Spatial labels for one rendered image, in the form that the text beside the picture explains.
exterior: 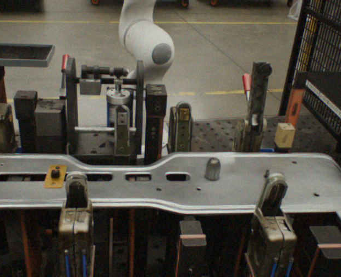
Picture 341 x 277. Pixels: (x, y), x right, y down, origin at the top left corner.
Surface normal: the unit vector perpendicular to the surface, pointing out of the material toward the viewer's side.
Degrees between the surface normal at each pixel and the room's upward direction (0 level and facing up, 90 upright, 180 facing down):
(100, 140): 0
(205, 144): 0
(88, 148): 0
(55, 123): 90
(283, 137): 90
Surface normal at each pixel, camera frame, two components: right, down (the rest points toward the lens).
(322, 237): 0.07, -0.87
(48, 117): 0.10, 0.48
